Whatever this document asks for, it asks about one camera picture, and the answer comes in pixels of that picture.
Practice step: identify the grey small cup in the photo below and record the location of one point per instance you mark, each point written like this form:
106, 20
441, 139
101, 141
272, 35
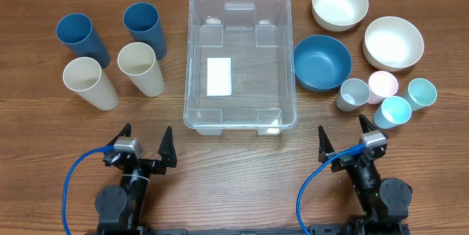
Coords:
353, 93

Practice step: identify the pink small cup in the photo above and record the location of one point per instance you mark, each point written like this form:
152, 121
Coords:
382, 85

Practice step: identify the teal small cup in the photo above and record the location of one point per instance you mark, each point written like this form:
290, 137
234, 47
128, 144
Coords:
420, 93

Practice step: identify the dark blue tall cup right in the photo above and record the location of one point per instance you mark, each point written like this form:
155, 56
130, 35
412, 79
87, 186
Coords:
142, 20

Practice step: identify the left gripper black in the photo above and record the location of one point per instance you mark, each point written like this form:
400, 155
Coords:
167, 153

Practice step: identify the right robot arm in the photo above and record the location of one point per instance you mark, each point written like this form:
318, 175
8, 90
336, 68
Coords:
384, 202

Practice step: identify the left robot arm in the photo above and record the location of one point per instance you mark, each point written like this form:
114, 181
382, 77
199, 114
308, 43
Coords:
120, 206

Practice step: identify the light blue small cup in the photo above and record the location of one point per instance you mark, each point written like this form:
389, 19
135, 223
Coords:
392, 112

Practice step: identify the clear plastic storage container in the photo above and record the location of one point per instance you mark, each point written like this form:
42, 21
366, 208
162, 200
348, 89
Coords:
257, 36

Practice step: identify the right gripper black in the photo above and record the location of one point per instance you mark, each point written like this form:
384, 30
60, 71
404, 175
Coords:
325, 145

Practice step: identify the dark blue tall cup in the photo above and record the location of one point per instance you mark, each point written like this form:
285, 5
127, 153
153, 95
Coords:
77, 32
142, 20

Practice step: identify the white label in container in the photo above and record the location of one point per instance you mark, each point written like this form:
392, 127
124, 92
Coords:
219, 77

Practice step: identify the dark blue bowl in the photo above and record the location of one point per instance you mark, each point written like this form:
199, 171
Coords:
322, 63

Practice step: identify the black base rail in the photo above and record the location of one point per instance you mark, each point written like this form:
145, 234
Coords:
242, 231

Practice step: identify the cream tall cup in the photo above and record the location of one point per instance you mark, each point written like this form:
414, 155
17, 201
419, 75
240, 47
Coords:
85, 77
138, 61

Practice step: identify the dark blue tall cup left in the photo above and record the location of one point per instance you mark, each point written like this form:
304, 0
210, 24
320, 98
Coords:
77, 32

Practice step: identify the cream bowl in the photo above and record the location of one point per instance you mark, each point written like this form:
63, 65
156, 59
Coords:
339, 15
392, 44

